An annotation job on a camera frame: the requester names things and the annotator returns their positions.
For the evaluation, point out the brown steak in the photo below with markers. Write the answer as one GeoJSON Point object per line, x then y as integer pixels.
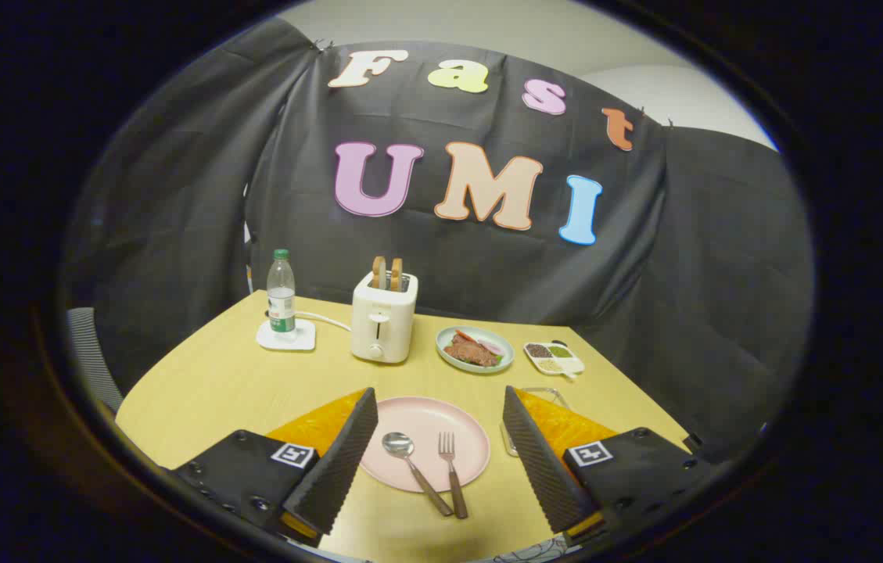
{"type": "Point", "coordinates": [471, 353]}

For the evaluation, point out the black table bracket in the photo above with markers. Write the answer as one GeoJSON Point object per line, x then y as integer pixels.
{"type": "Point", "coordinates": [693, 444]}

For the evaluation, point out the clear plastic water bottle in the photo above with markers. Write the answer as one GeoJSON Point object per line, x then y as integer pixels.
{"type": "Point", "coordinates": [281, 301]}

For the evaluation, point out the grey mesh chair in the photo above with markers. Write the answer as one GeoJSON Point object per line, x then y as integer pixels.
{"type": "Point", "coordinates": [91, 356]}

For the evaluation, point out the white square coaster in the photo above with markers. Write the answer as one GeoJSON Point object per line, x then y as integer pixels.
{"type": "Point", "coordinates": [273, 341]}

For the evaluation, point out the pink plate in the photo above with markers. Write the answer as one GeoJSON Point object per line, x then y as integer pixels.
{"type": "Point", "coordinates": [425, 414]}

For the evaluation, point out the white toaster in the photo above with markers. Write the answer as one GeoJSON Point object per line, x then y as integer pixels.
{"type": "Point", "coordinates": [382, 324]}

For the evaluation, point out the white divided seasoning dish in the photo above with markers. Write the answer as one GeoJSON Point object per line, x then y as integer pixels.
{"type": "Point", "coordinates": [553, 358]}

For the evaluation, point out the pink onion slice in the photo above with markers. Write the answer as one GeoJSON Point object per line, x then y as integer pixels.
{"type": "Point", "coordinates": [491, 347]}

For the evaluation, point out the red tomato slice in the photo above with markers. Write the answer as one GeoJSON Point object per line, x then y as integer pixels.
{"type": "Point", "coordinates": [463, 336]}

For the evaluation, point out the black backdrop cloth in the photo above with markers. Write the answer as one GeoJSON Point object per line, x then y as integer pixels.
{"type": "Point", "coordinates": [488, 281]}

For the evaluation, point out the toast slice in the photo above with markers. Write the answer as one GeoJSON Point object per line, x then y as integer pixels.
{"type": "Point", "coordinates": [396, 275]}
{"type": "Point", "coordinates": [378, 274]}

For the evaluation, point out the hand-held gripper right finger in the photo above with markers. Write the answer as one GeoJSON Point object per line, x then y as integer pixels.
{"type": "Point", "coordinates": [543, 469]}

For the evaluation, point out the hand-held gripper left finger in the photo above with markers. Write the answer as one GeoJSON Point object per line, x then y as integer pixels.
{"type": "Point", "coordinates": [335, 469]}

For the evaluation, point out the pale green plate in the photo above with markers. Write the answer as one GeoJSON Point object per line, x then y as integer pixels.
{"type": "Point", "coordinates": [445, 356]}

